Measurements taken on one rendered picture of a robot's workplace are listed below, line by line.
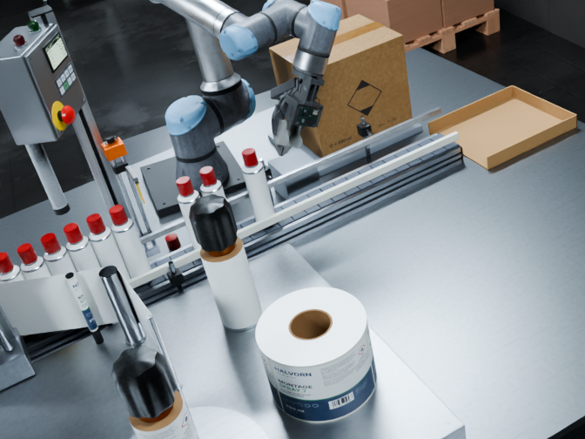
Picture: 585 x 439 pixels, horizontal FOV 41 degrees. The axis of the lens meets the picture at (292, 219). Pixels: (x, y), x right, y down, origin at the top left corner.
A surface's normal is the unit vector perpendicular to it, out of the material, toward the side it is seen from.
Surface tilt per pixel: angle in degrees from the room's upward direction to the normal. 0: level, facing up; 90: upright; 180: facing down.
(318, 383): 90
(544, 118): 0
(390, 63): 90
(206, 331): 0
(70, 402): 0
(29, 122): 90
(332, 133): 90
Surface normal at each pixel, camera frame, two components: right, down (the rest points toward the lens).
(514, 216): -0.19, -0.80
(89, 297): 0.04, 0.57
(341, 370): 0.44, 0.44
